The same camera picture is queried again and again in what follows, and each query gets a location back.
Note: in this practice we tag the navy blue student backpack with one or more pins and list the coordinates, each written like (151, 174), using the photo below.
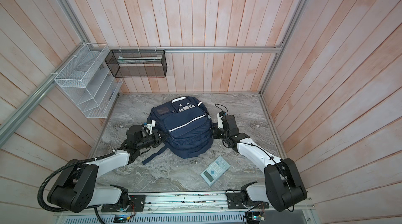
(185, 127)

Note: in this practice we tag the aluminium mounting rail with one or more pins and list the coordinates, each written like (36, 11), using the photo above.
(189, 203)

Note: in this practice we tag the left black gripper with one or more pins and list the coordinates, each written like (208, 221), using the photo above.
(157, 137)

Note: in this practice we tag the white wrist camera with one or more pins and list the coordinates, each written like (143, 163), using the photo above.
(149, 125)
(220, 116)

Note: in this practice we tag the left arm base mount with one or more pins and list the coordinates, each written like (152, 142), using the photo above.
(126, 202)

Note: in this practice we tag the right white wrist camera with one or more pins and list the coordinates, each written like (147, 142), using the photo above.
(220, 116)

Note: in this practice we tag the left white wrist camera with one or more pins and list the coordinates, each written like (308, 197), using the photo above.
(149, 125)

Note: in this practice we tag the teal calculator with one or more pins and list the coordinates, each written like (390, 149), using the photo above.
(215, 170)

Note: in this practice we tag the white wire shelf rack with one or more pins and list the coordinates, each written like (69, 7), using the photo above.
(88, 81)

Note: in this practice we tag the black mesh wire basket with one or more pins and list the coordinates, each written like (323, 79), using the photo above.
(137, 63)

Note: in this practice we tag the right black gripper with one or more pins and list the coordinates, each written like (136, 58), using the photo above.
(215, 130)

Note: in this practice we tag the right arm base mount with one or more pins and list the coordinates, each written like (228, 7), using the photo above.
(240, 200)

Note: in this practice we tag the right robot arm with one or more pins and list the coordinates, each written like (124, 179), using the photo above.
(283, 187)

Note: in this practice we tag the aluminium frame horizontal bar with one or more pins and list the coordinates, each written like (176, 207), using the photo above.
(203, 49)

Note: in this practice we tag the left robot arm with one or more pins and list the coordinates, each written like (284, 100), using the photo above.
(73, 187)

